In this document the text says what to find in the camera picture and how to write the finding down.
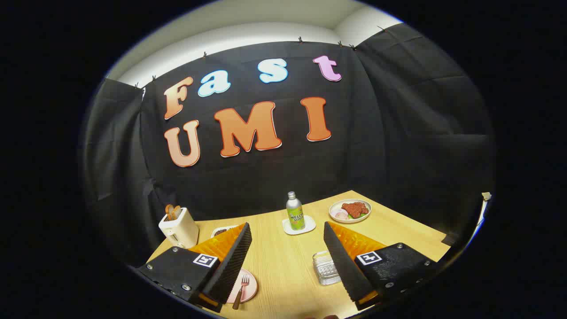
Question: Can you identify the white square coaster tray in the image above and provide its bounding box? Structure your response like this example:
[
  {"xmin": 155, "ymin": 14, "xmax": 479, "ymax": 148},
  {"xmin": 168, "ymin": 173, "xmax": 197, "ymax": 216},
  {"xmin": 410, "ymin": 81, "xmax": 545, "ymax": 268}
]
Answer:
[{"xmin": 282, "ymin": 215, "xmax": 317, "ymax": 235}]

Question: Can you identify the perforated metal drain basket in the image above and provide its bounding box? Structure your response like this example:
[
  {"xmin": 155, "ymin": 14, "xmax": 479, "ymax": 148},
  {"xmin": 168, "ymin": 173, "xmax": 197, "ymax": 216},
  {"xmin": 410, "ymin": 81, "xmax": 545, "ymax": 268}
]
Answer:
[{"xmin": 312, "ymin": 250, "xmax": 342, "ymax": 285}]

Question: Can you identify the silver green soda bottle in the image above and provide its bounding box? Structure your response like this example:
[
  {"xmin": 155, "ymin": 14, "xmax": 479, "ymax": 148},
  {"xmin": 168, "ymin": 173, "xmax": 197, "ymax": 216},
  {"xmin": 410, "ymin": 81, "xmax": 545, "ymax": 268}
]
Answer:
[{"xmin": 286, "ymin": 191, "xmax": 306, "ymax": 231}]

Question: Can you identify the cream white toaster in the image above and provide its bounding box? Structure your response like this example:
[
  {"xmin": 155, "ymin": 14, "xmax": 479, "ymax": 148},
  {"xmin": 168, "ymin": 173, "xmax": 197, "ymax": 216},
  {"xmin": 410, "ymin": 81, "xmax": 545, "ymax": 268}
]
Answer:
[{"xmin": 159, "ymin": 207, "xmax": 200, "ymax": 249}]

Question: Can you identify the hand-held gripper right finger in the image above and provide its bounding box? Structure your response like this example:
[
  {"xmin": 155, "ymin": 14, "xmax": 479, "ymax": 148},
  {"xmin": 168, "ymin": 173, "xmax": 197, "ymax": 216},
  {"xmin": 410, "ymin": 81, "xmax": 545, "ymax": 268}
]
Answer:
[{"xmin": 323, "ymin": 222, "xmax": 443, "ymax": 311}]

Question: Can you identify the pink round plate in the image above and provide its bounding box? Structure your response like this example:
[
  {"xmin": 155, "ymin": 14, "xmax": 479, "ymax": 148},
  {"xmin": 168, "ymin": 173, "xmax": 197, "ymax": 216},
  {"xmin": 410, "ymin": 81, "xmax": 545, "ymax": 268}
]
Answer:
[{"xmin": 226, "ymin": 268, "xmax": 258, "ymax": 303}]

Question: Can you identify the white oval food plate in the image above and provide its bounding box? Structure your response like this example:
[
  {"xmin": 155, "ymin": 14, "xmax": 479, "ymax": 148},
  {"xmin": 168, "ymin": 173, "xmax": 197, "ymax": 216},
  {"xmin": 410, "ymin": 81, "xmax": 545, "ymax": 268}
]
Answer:
[{"xmin": 329, "ymin": 199, "xmax": 372, "ymax": 223}]

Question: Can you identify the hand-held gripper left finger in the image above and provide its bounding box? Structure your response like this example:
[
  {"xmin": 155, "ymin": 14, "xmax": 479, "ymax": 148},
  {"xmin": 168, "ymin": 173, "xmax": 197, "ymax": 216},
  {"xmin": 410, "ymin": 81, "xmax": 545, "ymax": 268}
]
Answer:
[{"xmin": 136, "ymin": 222, "xmax": 252, "ymax": 313}]

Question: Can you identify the wooden-handled metal fork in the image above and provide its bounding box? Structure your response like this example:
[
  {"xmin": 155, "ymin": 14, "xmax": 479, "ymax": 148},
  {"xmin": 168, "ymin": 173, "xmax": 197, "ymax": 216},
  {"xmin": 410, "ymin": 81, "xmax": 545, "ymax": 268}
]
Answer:
[{"xmin": 232, "ymin": 274, "xmax": 250, "ymax": 310}]

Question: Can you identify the red-brown meat piece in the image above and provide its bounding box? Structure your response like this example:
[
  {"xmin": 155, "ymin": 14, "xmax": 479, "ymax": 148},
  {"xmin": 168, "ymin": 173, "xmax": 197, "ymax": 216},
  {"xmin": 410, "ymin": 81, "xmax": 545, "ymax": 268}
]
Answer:
[{"xmin": 341, "ymin": 202, "xmax": 369, "ymax": 218}]

